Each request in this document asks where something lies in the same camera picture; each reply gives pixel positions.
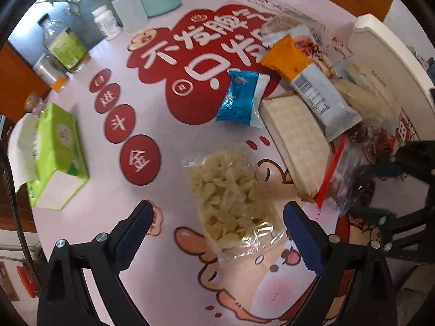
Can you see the white pill bottle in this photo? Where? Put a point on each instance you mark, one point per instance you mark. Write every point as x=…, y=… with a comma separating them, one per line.
x=107, y=22

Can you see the clear squeeze bottle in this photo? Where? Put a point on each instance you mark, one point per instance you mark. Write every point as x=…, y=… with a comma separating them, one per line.
x=127, y=8

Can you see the clear brown cookie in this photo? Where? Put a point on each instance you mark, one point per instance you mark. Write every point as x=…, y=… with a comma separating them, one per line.
x=285, y=23

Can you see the blue snack packet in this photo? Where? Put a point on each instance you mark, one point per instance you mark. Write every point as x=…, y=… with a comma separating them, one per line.
x=238, y=102

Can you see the clear bag of pale chips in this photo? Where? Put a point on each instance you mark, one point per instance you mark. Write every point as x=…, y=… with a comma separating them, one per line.
x=227, y=200

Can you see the red zip bag dark snacks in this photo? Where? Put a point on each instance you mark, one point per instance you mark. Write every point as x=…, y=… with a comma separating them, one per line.
x=353, y=173

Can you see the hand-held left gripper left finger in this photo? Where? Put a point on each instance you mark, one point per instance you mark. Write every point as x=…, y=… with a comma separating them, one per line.
x=136, y=237

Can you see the white red printed snack packet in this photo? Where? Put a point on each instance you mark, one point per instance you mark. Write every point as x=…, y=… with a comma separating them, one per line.
x=314, y=52

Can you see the white plastic tray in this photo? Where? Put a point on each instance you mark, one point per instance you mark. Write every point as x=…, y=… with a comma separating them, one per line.
x=390, y=51

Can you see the small jar with silver lid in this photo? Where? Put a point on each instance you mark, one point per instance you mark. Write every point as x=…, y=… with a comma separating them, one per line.
x=47, y=69

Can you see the bottle with green label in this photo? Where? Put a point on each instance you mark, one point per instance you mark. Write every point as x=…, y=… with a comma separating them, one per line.
x=66, y=49

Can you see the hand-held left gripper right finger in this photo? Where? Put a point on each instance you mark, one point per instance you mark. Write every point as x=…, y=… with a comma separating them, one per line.
x=302, y=241

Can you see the green tissue box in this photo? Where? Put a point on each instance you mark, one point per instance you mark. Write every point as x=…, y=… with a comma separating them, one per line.
x=57, y=149

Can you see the red object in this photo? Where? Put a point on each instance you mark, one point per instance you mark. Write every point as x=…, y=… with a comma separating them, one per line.
x=25, y=275

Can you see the orange and white snack packet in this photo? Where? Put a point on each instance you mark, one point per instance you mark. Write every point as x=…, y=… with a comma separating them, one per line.
x=289, y=59

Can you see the pink printed table cover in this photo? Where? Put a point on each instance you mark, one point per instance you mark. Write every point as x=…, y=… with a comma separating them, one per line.
x=153, y=119

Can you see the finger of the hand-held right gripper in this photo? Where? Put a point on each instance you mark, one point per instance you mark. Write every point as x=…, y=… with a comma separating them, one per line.
x=372, y=213
x=379, y=171

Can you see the beige cracker block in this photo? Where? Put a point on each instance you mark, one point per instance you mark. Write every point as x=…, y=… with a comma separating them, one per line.
x=295, y=139

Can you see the clear bag of pale pastries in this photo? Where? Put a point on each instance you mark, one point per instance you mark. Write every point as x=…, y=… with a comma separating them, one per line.
x=363, y=95

